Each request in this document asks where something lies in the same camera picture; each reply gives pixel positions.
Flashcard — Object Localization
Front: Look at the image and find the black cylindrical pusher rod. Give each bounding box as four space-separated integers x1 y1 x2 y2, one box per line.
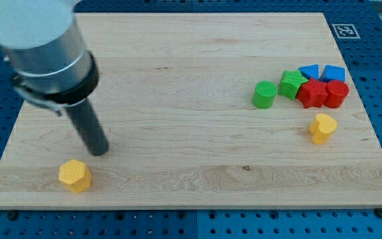
65 98 109 156

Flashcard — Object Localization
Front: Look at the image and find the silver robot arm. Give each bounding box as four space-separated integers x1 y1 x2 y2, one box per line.
0 0 109 155

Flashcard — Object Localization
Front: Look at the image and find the yellow heart block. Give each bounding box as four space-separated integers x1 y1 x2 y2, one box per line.
309 114 338 145

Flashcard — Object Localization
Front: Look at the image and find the yellow hexagon block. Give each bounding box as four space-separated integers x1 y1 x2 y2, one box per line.
58 159 92 193

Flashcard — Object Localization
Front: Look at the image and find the wooden board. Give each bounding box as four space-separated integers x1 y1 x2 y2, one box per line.
0 13 382 210

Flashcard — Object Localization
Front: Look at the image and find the green cylinder block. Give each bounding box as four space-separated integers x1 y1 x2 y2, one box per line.
253 80 277 109

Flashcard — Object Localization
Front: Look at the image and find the green star block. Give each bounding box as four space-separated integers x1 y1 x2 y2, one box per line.
279 70 308 101

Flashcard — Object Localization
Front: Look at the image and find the red star block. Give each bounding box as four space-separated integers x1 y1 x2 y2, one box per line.
296 78 328 108

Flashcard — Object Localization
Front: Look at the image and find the blue triangle block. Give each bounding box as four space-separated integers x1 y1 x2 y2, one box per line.
298 64 319 80

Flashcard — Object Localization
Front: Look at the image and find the blue cube block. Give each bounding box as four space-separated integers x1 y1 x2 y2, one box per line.
320 65 346 82

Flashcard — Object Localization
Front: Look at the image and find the red cylinder block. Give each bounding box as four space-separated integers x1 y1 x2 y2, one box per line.
324 80 350 108

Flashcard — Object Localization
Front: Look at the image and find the white fiducial marker tag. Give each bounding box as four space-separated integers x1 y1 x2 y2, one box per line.
332 23 360 39

